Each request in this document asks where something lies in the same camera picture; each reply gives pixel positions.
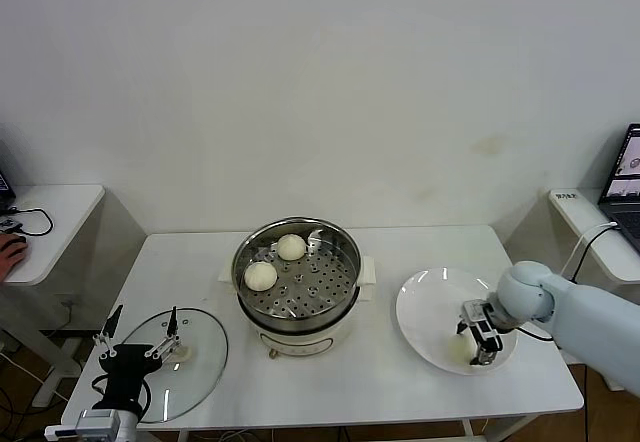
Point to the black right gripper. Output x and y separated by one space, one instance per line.
485 324

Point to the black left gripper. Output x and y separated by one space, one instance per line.
125 367

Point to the white steamed baozi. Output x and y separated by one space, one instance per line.
260 276
291 247
459 351

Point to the round glass pot lid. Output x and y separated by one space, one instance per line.
200 329

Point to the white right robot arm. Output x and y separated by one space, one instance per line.
590 312

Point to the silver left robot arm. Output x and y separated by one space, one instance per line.
100 424

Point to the perforated steel steamer basket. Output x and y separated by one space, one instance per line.
325 292

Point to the person's bare hand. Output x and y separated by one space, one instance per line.
10 257

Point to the round white plate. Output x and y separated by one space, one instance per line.
430 307

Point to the large white table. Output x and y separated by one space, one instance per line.
175 272

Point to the black metal floor bar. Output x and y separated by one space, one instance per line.
60 334

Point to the small white side table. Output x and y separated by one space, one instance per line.
65 212

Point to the cream electric cooking pot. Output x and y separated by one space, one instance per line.
300 344

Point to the printed white label sticker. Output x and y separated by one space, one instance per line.
565 195

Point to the small black desk device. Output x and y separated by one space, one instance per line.
9 223

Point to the dark laptop with blue screen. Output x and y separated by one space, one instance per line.
4 182

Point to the open laptop with bright screen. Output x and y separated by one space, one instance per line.
625 162

